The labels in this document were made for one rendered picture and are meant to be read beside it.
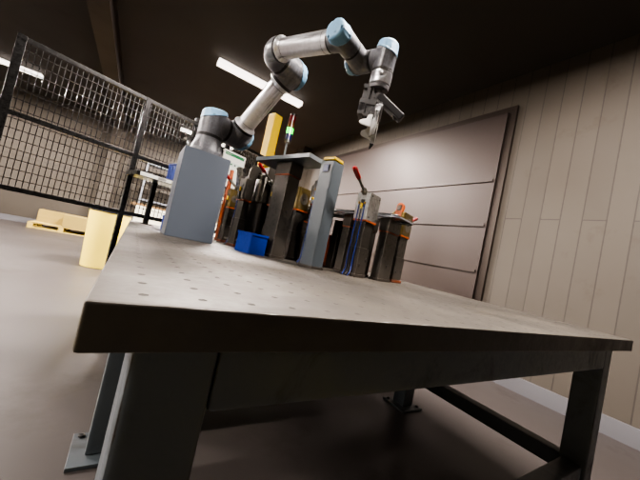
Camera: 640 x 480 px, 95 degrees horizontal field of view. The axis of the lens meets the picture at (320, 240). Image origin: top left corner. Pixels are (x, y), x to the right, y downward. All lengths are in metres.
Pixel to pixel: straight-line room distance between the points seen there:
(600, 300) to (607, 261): 0.28
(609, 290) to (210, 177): 2.71
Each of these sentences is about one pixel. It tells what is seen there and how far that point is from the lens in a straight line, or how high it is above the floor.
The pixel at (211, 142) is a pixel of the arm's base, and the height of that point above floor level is 1.16.
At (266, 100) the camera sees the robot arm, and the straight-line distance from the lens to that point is 1.54.
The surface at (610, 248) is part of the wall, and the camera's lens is 2.96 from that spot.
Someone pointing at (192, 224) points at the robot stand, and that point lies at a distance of 1.42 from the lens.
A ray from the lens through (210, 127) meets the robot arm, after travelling 1.53.
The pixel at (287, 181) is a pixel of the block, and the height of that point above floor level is 1.05.
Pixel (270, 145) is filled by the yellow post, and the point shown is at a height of 1.68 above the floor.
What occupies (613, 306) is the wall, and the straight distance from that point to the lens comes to 2.91.
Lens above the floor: 0.77
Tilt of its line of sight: 2 degrees up
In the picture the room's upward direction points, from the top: 12 degrees clockwise
